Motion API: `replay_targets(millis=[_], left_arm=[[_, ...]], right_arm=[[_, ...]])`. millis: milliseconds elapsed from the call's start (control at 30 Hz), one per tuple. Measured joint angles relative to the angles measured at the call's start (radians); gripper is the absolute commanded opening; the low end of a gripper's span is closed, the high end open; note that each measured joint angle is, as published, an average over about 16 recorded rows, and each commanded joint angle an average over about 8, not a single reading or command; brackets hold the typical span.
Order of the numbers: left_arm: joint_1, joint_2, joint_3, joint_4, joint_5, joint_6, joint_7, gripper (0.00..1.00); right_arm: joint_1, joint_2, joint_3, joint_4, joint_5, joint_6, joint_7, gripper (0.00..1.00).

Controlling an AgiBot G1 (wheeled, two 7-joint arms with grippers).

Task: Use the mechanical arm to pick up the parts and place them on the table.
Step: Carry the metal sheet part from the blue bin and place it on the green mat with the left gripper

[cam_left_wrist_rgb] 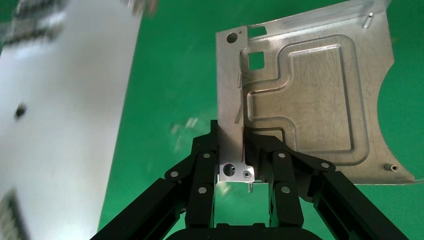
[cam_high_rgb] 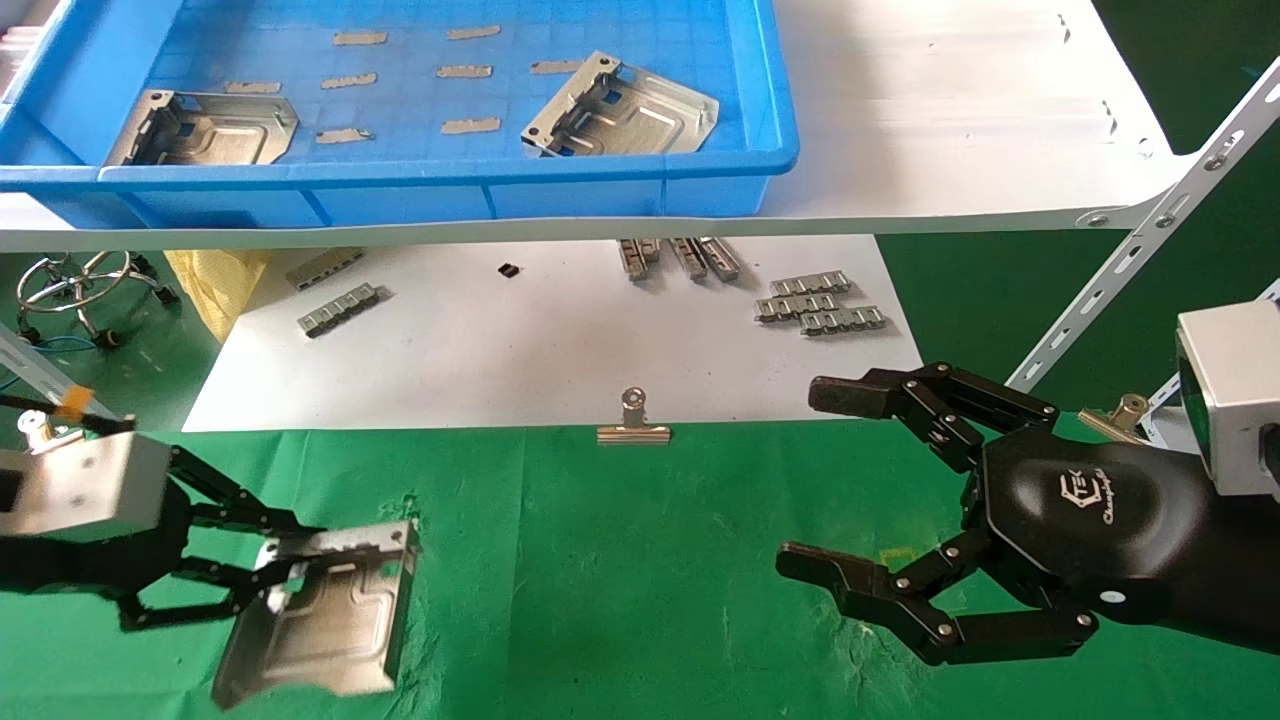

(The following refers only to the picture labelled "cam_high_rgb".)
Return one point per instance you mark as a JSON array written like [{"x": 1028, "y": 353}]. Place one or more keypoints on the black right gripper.
[{"x": 1090, "y": 520}]

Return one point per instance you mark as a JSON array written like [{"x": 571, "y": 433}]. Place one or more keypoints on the grey tape strip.
[
  {"x": 349, "y": 81},
  {"x": 254, "y": 88},
  {"x": 470, "y": 126},
  {"x": 473, "y": 32},
  {"x": 556, "y": 67},
  {"x": 344, "y": 136},
  {"x": 464, "y": 71},
  {"x": 360, "y": 38}
]

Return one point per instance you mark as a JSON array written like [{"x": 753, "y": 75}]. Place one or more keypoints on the white paper sheet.
[{"x": 520, "y": 350}]

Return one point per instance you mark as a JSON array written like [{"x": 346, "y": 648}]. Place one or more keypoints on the blue plastic tray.
[{"x": 400, "y": 190}]

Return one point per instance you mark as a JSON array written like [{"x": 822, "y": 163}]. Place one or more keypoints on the grey metal rail clip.
[
  {"x": 843, "y": 321},
  {"x": 636, "y": 260},
  {"x": 795, "y": 308},
  {"x": 688, "y": 260},
  {"x": 325, "y": 270},
  {"x": 340, "y": 311},
  {"x": 810, "y": 285},
  {"x": 720, "y": 260}
]

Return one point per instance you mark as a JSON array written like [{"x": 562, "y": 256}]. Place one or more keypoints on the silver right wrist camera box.
[{"x": 1235, "y": 400}]

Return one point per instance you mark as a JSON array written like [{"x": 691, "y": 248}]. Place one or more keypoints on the chrome chair base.
[{"x": 95, "y": 270}]

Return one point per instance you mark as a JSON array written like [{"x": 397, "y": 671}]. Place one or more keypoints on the yellow plastic bag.
[{"x": 215, "y": 285}]

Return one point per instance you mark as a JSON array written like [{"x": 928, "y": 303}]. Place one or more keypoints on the white shelf board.
[{"x": 950, "y": 130}]

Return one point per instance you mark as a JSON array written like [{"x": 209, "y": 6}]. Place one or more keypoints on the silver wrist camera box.
[
  {"x": 80, "y": 485},
  {"x": 1235, "y": 400}
]

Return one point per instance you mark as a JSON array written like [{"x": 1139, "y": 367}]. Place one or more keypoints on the grey slotted strut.
[{"x": 30, "y": 365}]

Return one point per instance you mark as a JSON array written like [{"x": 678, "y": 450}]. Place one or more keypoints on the long white slotted strut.
[{"x": 1150, "y": 225}]

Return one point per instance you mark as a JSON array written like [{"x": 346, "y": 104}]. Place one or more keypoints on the silver binder clip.
[
  {"x": 634, "y": 434},
  {"x": 38, "y": 426}
]

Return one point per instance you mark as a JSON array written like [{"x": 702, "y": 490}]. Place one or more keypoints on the short white slotted strut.
[{"x": 1160, "y": 410}]

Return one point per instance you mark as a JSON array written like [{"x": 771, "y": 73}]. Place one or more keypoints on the green cloth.
[{"x": 620, "y": 580}]

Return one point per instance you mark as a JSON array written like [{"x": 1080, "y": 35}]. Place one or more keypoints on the brass binder clip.
[{"x": 1130, "y": 410}]

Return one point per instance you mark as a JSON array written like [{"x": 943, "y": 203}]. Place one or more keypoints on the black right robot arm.
[{"x": 1250, "y": 570}]

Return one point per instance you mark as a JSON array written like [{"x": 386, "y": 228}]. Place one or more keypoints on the stamped sheet metal bracket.
[
  {"x": 330, "y": 620},
  {"x": 640, "y": 120},
  {"x": 220, "y": 135}
]

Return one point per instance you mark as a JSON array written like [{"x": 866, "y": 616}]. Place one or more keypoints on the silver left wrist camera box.
[{"x": 80, "y": 485}]

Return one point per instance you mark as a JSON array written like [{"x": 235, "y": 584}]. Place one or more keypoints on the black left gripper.
[{"x": 90, "y": 565}]

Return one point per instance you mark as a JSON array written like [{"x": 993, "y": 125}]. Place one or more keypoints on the white stacked items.
[{"x": 15, "y": 40}]

